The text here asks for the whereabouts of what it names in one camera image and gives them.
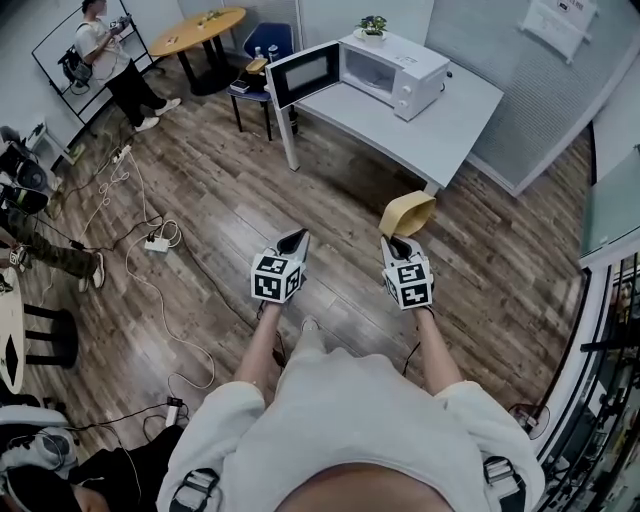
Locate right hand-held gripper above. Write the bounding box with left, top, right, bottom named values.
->
left=380, top=235, right=436, bottom=313

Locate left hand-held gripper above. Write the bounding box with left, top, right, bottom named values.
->
left=249, top=227, right=311, bottom=306

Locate tan food container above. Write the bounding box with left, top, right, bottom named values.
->
left=378, top=189, right=438, bottom=239

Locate white microwave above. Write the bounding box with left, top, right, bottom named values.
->
left=264, top=31, right=452, bottom=123

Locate person's left forearm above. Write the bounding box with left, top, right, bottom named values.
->
left=233, top=301, right=284, bottom=389

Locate person's right forearm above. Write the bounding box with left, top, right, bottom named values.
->
left=414, top=307, right=464, bottom=397

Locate white rectangular table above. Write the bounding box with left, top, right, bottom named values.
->
left=277, top=60, right=506, bottom=198

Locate person's white shirt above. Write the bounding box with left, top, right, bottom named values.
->
left=156, top=327, right=547, bottom=512

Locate blue chair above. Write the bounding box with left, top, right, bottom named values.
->
left=226, top=21, right=297, bottom=142

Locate power strip with black plug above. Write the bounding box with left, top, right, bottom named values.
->
left=163, top=396, right=185, bottom=427

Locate small potted plant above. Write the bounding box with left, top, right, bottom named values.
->
left=353, top=14, right=389, bottom=42

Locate round wooden table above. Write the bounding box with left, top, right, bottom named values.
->
left=148, top=6, right=248, bottom=97

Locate black stool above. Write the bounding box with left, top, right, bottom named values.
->
left=22, top=301, right=80, bottom=370

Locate white round table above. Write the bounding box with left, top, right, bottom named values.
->
left=0, top=266, right=26, bottom=395

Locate grey backpack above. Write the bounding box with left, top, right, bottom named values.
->
left=0, top=403, right=80, bottom=482

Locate black floor cable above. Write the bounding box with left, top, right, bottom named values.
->
left=47, top=214, right=281, bottom=331

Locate white cable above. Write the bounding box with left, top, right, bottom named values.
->
left=82, top=149, right=217, bottom=391

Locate black harness strap buckle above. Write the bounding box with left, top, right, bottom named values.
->
left=173, top=466, right=222, bottom=512
left=481, top=455, right=528, bottom=512

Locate black frame whiteboard stand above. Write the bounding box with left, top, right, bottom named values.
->
left=31, top=0, right=155, bottom=127

